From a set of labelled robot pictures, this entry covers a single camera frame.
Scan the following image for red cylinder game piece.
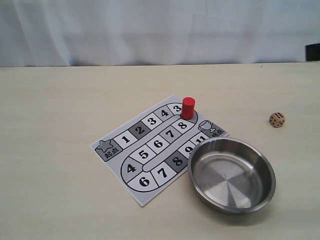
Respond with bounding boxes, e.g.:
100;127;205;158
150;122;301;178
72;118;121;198
181;97;196;120

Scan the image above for wooden die black pips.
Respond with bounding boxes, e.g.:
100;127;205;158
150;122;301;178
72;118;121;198
269;112;286;128

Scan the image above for numbered paper game board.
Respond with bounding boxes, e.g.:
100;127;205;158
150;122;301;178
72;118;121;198
90;94;229;207

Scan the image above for stainless steel round bowl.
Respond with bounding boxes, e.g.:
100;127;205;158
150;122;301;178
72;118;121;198
187;137;277;215

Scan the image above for white backdrop curtain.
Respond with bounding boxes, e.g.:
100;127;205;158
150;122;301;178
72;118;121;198
0;0;320;67

